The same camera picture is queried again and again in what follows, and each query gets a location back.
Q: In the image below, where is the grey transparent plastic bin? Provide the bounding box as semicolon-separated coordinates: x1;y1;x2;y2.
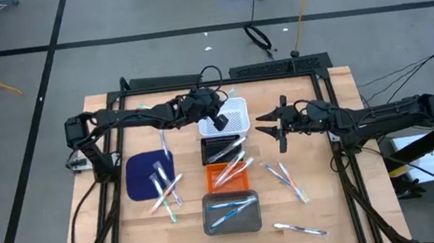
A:
198;187;264;239

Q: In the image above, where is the yellow hanging cable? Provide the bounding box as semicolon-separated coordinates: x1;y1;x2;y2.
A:
287;0;329;58

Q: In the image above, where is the blue white toothbrush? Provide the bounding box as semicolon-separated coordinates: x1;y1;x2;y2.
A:
263;157;310;208
206;199;261;231
205;196;259;212
152;158;184;209

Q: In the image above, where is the black power cable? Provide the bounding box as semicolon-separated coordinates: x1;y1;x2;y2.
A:
61;180;106;243

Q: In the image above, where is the black coiled cable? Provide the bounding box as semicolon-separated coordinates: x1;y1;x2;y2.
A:
242;21;276;63

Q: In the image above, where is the black crumpled object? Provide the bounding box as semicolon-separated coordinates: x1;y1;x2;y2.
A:
392;173;428;201

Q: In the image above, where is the yellow tag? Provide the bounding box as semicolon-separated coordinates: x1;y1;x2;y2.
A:
387;166;410;179

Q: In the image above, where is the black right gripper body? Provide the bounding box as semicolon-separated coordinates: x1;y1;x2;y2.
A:
273;90;335;154

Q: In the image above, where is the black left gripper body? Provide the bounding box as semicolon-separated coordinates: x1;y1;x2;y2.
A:
175;84;231;138

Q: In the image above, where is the white plastic basket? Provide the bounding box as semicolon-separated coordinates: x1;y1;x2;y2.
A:
194;96;252;138

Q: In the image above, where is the dark purple toothbrush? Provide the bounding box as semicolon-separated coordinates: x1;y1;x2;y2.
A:
203;135;250;165
158;128;172;161
272;216;329;243

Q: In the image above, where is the black plastic basket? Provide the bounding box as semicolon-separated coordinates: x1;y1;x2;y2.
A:
198;133;245;167

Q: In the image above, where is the black diagonal bar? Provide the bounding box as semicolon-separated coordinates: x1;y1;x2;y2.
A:
378;115;434;173

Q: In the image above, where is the orange plastic basket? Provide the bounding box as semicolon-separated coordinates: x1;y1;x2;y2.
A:
204;159;252;195

